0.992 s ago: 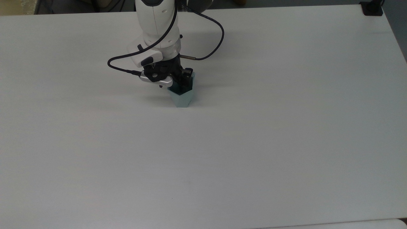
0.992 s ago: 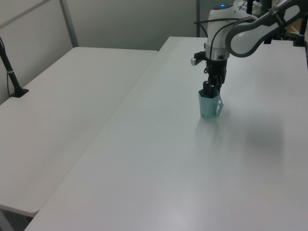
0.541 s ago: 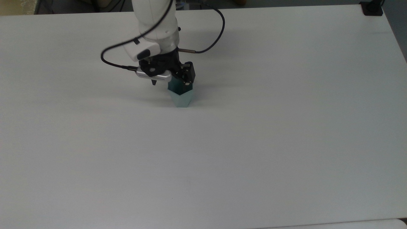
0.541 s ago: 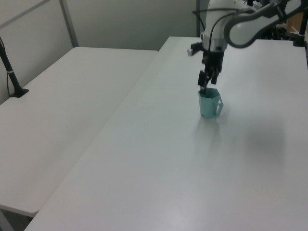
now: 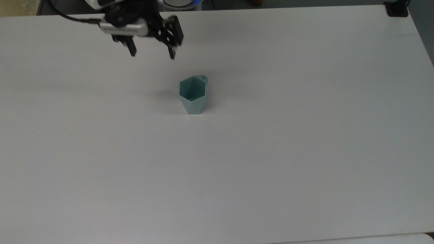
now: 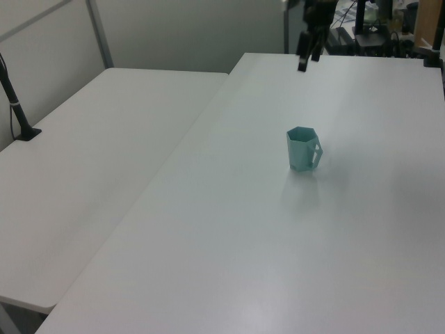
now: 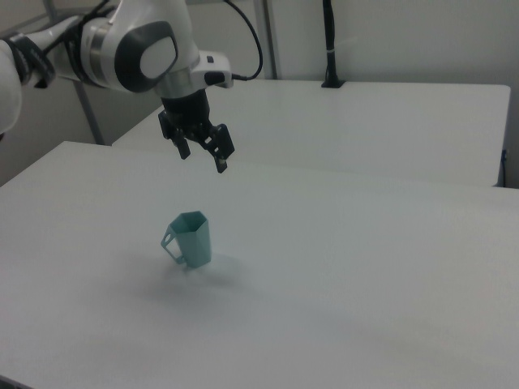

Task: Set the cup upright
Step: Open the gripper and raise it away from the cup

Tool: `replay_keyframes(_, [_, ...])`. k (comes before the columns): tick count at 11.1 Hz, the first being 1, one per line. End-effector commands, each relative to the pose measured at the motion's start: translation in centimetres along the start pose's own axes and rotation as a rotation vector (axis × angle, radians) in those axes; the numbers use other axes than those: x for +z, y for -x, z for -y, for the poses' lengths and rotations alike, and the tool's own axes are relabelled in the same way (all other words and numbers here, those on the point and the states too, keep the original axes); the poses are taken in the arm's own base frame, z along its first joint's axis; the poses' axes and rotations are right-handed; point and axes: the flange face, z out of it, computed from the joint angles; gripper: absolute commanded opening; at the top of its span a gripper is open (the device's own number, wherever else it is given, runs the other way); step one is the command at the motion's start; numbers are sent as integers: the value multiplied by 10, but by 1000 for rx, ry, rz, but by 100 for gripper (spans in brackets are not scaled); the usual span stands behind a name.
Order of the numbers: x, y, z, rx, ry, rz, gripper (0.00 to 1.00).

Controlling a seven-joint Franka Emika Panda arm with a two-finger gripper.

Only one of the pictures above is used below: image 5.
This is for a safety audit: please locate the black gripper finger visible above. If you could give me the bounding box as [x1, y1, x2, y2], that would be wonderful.
[112, 34, 137, 57]
[149, 15, 184, 60]

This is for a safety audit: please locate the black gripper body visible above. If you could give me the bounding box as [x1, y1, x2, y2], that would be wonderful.
[103, 0, 167, 38]

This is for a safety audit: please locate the light teal faceted cup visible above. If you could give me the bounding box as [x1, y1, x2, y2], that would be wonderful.
[179, 75, 209, 115]

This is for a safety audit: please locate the yellowish wooden board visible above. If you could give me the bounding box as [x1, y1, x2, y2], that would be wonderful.
[0, 0, 41, 17]

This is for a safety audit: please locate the white camera box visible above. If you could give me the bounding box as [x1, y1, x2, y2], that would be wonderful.
[99, 19, 150, 37]

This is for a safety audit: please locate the white robot base blue ring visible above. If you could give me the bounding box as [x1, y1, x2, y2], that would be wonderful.
[159, 0, 204, 11]

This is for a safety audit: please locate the black camera cable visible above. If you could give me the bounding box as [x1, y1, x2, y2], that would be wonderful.
[47, 0, 102, 24]

